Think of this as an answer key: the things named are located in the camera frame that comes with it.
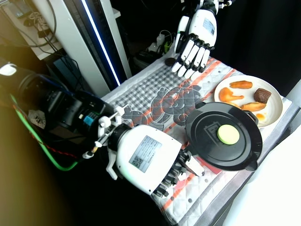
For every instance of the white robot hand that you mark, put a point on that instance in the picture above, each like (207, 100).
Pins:
(204, 26)
(145, 155)

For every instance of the black frying pan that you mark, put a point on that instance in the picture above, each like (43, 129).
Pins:
(204, 146)

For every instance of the green plug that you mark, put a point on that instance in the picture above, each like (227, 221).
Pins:
(168, 46)

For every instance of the white charger plug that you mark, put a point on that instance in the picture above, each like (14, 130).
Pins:
(161, 38)

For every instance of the dark brown round cookie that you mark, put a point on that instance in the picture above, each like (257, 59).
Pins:
(168, 62)

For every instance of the white power strip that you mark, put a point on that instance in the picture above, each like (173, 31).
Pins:
(154, 48)

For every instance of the grey checked bear quilt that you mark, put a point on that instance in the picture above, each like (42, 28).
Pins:
(150, 94)

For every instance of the orange toy sweet potato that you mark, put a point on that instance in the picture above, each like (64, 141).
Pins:
(241, 84)

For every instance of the orange toy chicken piece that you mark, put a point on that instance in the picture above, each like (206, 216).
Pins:
(227, 95)

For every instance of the green round disc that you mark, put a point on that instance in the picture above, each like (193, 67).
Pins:
(228, 134)

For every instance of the brown toy meat chunk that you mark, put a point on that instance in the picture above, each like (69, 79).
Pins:
(262, 95)

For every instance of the cream round plate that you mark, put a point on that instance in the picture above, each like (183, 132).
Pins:
(275, 99)

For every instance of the toy fried egg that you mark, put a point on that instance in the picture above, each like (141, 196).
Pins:
(261, 117)

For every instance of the white pillar with blue strip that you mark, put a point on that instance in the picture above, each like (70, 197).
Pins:
(77, 47)

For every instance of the white shelf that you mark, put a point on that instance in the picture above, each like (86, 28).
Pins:
(28, 23)

